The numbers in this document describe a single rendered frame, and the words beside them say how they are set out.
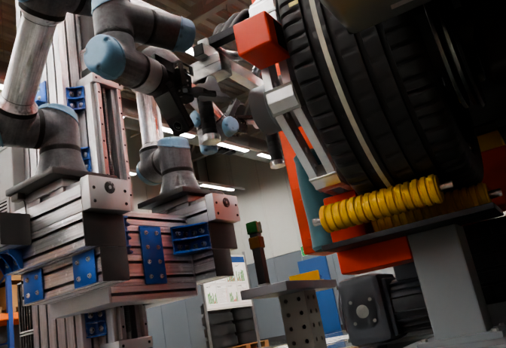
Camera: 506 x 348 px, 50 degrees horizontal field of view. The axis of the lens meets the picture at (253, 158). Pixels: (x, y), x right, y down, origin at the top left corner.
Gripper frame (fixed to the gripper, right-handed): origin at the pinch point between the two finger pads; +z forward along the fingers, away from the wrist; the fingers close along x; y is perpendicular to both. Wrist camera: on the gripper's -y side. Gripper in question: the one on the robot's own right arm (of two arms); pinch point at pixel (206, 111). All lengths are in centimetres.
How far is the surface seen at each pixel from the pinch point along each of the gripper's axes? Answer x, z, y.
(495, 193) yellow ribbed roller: -54, 16, -34
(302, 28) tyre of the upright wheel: -33.3, -15.9, 0.2
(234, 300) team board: 511, 829, 15
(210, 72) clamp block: -4.4, -2.5, 7.6
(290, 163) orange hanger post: 7, 60, 0
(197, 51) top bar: -2.9, -4.2, 13.2
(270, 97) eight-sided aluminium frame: -21.5, -10.0, -7.8
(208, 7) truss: 358, 659, 524
